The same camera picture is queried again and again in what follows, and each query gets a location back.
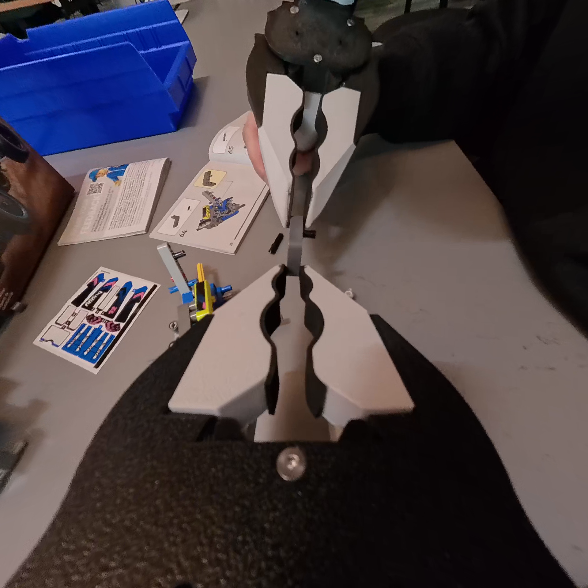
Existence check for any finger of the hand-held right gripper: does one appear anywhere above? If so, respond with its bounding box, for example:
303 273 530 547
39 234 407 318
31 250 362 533
304 85 362 227
257 73 305 228

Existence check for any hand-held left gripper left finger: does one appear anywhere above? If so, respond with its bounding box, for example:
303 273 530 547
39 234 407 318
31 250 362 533
168 264 287 419

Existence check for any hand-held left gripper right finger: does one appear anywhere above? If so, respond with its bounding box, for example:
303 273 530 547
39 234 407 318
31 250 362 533
298 266 415 427

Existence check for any person's right forearm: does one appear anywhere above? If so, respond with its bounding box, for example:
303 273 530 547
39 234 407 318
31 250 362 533
365 5 566 145

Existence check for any small blue yellow lego assembly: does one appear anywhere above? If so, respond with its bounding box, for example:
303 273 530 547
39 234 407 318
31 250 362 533
168 263 232 343

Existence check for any light grey lego beam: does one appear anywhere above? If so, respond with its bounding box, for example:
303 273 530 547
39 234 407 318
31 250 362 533
156 243 191 297

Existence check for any lego sticker sheet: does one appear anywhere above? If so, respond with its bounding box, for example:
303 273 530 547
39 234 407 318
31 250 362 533
33 266 160 375

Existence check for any dark lego set box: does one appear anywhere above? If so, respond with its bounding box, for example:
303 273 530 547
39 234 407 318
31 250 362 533
0 117 76 322

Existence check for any person's right hand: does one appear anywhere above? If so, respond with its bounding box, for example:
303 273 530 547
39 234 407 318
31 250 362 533
242 111 319 185

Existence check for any open instruction booklet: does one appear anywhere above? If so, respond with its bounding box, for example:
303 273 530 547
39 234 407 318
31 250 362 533
149 112 271 255

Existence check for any closed text booklet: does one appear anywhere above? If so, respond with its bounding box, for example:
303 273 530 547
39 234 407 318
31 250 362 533
57 157 172 246

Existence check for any blue storage bin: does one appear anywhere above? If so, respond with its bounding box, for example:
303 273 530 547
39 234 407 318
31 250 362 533
0 40 197 157
0 0 197 70

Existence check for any person's black clothing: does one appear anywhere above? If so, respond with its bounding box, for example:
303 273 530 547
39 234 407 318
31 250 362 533
452 0 588 327

